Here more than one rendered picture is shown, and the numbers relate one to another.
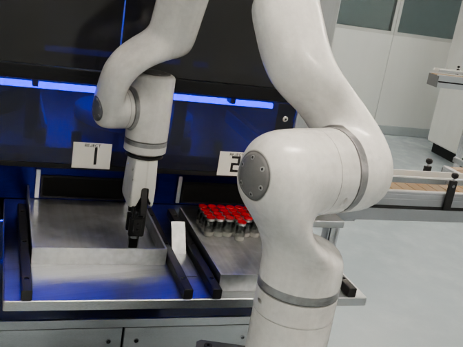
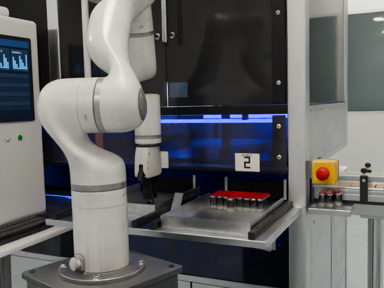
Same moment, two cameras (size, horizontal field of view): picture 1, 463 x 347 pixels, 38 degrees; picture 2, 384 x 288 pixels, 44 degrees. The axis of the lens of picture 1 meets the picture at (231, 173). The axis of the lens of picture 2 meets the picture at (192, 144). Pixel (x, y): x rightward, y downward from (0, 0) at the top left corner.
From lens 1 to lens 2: 1.09 m
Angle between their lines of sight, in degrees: 46
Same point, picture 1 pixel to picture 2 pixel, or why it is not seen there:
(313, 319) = (83, 200)
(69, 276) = not seen: hidden behind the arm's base
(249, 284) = (180, 224)
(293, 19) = (91, 21)
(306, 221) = (55, 127)
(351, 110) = (111, 64)
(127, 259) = (133, 211)
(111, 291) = not seen: hidden behind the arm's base
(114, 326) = (184, 279)
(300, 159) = (48, 89)
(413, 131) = not seen: outside the picture
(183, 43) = (139, 69)
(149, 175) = (142, 156)
